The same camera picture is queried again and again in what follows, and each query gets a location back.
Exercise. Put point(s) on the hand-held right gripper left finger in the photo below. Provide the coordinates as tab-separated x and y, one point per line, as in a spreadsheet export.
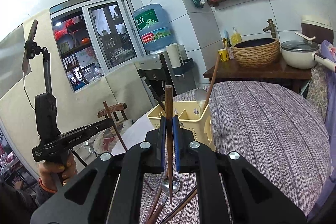
163	142

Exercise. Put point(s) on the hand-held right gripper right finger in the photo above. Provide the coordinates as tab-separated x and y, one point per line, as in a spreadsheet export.
175	142

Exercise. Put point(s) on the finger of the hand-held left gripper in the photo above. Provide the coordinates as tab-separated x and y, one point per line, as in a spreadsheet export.
89	127

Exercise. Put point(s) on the yellow plastic utensil holder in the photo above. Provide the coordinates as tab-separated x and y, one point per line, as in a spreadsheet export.
202	132

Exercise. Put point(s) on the dark wooden chopstick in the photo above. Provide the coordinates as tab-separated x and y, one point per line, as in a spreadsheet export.
157	98

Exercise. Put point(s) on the person's left forearm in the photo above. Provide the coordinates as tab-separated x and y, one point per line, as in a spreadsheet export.
21	200

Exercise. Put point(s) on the person's left hand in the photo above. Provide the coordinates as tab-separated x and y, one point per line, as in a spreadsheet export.
67	167

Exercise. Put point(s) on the white yellow-edged table cover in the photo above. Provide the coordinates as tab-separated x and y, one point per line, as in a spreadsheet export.
136	132

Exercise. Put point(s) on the wooden chair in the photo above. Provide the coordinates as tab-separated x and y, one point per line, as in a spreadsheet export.
113	108

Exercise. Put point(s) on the phone on stand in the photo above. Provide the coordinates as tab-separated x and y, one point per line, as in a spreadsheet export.
30	48

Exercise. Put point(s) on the grey plastic caddy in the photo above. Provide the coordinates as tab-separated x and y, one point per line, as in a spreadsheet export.
187	66

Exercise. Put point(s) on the water dispenser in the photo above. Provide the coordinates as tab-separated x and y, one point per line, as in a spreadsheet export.
155	64

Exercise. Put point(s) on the sliding window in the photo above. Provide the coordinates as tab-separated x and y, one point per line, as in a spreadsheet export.
105	37

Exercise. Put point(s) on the yellow cup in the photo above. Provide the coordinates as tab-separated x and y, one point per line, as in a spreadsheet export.
223	55

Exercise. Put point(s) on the small patterned bottle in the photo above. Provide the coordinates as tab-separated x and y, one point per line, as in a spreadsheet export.
230	52

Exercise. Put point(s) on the dark wooden counter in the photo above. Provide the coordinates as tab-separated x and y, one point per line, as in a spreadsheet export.
262	73

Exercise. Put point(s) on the blue water jug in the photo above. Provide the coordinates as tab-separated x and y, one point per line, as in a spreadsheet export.
153	27

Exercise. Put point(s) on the wicker-look basin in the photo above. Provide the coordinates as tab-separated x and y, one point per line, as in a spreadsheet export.
256	56

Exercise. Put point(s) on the yellow soap pump bottle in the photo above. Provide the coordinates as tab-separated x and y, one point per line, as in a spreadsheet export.
235	37

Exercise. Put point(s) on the cream pot with lid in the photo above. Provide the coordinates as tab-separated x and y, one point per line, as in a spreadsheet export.
296	56

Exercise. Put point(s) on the bronze faucet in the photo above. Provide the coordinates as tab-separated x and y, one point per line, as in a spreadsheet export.
271	27

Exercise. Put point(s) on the brown floral cloth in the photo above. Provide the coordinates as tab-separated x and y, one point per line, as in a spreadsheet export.
317	87

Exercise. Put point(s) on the white ladle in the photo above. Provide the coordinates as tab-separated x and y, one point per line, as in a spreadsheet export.
304	36

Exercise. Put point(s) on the purple floral cloth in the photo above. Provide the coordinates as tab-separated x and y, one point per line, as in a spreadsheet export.
330	48

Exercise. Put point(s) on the rice cooker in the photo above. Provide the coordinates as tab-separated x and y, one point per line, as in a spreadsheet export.
315	24

